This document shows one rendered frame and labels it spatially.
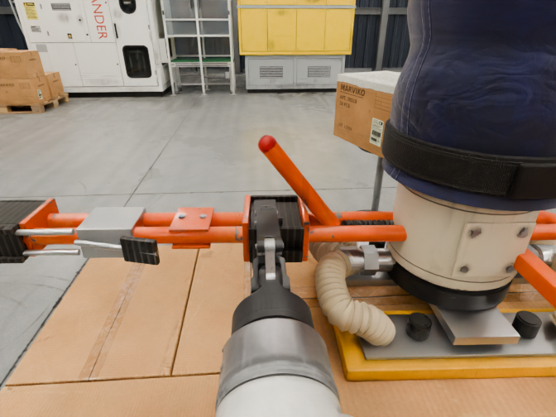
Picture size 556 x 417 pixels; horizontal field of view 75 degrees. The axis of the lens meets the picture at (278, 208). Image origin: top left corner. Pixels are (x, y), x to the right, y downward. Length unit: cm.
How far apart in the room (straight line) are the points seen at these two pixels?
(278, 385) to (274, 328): 5
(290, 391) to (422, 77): 33
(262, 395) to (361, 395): 24
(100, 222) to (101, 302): 79
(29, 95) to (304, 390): 697
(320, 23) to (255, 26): 124
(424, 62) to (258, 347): 32
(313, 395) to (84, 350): 95
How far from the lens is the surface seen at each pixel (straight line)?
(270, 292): 33
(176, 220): 49
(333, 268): 48
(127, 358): 109
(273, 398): 25
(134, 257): 48
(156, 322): 116
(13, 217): 56
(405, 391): 49
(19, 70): 709
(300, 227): 44
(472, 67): 40
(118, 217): 52
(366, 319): 45
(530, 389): 55
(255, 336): 29
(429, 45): 43
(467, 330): 51
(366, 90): 226
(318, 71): 784
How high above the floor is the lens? 133
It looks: 28 degrees down
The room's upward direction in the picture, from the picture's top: straight up
